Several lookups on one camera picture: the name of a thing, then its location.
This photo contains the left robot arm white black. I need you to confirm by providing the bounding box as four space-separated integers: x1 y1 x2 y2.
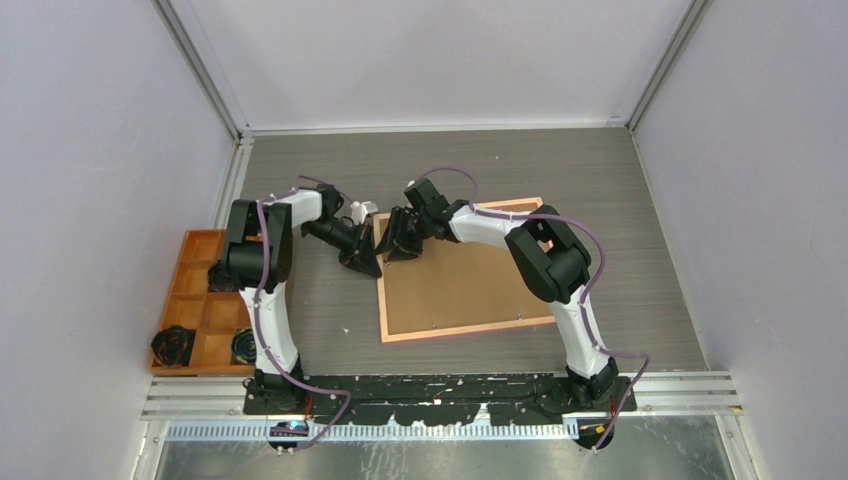
221 183 382 414

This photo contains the brown frame backing board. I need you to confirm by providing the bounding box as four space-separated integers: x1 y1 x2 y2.
379 203 551 336

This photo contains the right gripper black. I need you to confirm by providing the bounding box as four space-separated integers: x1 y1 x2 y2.
376 207 432 263

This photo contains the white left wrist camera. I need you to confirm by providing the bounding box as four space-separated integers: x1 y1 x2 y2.
350 201 379 227

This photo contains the orange compartment tray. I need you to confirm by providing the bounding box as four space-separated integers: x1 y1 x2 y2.
149 229 254 377

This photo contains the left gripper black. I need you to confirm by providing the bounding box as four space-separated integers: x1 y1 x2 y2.
304 219 383 279

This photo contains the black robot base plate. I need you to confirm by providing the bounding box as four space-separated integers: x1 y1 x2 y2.
242 373 637 427

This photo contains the aluminium rail front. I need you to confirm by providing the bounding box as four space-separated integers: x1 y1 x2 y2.
142 372 743 425

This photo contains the black coiled cable bottom-left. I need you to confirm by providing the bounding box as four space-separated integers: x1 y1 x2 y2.
150 324 197 369

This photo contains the black yellow coiled cable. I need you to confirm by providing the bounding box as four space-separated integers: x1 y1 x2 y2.
229 327 258 367

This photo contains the pink wooden picture frame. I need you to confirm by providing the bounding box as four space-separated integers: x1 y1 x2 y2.
372 196 558 345

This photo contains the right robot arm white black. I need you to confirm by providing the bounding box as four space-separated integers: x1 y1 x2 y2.
375 178 618 411

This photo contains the black coiled cable upper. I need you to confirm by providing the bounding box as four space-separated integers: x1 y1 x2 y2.
206 259 238 294

